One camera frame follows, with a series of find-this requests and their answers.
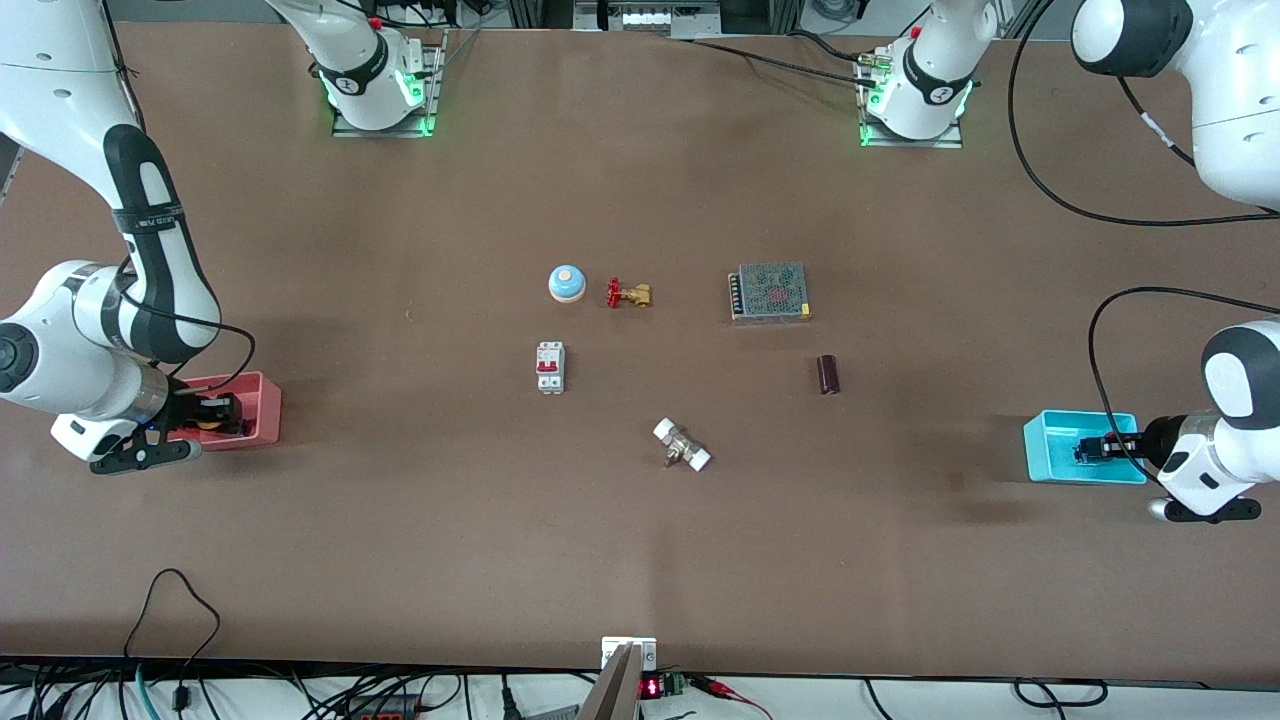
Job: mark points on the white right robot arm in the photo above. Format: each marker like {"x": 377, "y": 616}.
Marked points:
{"x": 60, "y": 100}

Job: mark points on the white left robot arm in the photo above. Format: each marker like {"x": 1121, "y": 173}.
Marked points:
{"x": 1230, "y": 120}

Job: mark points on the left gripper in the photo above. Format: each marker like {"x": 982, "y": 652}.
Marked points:
{"x": 1157, "y": 438}

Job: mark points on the cyan plastic box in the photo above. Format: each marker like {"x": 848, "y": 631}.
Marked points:
{"x": 1050, "y": 450}

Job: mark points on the dark brown cylindrical capacitor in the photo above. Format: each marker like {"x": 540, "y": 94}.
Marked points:
{"x": 828, "y": 375}

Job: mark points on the silver equipment rack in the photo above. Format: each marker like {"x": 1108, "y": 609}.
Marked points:
{"x": 645, "y": 15}

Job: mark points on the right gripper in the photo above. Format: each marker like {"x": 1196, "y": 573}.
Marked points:
{"x": 186, "y": 411}

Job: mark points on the perforated metal power supply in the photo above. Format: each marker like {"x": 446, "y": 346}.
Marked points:
{"x": 770, "y": 290}

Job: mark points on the pink plastic box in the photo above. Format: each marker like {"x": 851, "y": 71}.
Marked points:
{"x": 262, "y": 410}

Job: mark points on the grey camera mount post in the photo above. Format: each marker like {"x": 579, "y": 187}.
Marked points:
{"x": 615, "y": 690}

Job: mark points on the white capped pipe fitting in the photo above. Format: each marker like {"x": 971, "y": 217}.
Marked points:
{"x": 682, "y": 445}

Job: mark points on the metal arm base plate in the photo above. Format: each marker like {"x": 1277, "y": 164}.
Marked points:
{"x": 945, "y": 140}
{"x": 432, "y": 80}

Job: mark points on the red digit display module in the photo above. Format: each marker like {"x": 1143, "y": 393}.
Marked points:
{"x": 655, "y": 687}

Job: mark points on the white circuit breaker red switch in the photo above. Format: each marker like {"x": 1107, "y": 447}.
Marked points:
{"x": 550, "y": 368}

